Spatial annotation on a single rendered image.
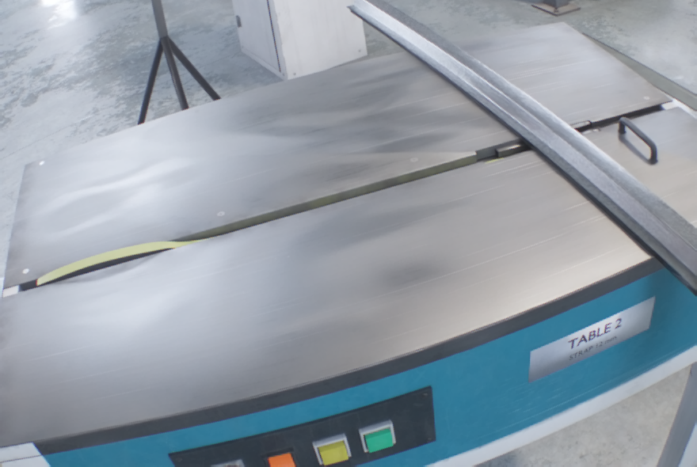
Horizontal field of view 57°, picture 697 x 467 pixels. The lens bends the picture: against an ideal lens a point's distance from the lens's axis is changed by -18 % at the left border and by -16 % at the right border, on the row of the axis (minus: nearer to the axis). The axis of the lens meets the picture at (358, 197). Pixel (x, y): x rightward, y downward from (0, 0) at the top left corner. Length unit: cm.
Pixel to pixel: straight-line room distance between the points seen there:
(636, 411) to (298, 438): 97
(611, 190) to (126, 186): 58
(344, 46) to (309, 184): 207
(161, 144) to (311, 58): 187
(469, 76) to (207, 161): 35
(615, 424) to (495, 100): 79
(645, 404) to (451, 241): 89
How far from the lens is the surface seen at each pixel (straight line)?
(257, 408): 63
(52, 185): 102
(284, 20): 274
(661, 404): 154
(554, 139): 85
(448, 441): 75
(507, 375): 71
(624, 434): 148
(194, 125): 103
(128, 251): 81
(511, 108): 92
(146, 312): 73
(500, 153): 87
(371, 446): 69
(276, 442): 67
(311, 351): 64
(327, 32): 284
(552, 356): 73
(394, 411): 68
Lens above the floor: 119
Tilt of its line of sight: 34 degrees down
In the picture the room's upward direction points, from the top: 9 degrees counter-clockwise
